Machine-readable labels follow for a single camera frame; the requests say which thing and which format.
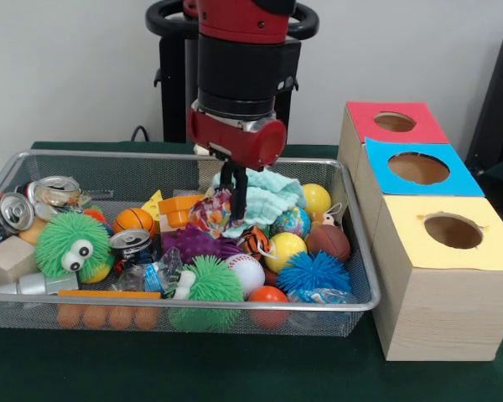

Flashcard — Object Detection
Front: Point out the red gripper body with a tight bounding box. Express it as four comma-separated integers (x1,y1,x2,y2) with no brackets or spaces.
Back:
187,106,288,171

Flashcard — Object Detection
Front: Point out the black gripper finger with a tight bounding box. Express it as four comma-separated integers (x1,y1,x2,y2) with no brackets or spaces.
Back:
231,165,249,221
220,161,236,194

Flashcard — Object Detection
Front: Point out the mint green cloth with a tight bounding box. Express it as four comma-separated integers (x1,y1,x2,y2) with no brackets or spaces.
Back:
211,167,308,240

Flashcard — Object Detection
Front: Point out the multicolour patterned cloth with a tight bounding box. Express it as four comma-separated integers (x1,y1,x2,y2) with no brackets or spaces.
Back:
188,188,236,232

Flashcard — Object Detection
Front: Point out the cream knitted cloth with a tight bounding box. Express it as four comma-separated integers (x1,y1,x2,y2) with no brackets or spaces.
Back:
192,142,277,185

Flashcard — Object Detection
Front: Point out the green spiky ball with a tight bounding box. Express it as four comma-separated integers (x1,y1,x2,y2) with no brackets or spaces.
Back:
34,211,113,280
165,255,245,302

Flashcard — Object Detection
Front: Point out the wooden box with three holes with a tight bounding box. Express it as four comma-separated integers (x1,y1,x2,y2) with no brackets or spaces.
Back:
337,100,503,363

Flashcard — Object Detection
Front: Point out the striped tiger plush toy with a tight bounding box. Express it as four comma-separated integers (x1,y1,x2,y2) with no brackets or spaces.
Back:
238,225,273,259

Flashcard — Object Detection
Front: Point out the orange plastic block tray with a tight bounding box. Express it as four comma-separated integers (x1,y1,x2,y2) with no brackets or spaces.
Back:
158,194,206,229

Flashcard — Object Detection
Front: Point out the purple spiky ball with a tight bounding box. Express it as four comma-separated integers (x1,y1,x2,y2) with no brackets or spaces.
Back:
163,224,244,265

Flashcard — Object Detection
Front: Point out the white baseball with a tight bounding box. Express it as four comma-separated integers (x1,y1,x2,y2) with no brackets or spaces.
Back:
225,254,267,296

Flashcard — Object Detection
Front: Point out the brown toy football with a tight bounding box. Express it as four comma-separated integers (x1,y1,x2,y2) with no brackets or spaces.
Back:
305,225,353,263

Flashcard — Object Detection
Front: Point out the blue spiky ball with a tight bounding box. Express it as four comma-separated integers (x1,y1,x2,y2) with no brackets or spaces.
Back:
276,250,353,294

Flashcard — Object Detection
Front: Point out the black flat panel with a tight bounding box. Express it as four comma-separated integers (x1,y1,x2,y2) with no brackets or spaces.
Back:
464,27,503,168

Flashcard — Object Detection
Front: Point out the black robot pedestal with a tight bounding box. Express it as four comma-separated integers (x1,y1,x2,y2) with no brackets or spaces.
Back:
145,0,319,146

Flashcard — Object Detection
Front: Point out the black cable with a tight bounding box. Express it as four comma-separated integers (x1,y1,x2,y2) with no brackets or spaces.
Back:
130,124,152,143

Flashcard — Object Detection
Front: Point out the silver wire mesh bin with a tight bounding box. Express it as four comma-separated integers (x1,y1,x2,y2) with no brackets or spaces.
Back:
0,149,382,338

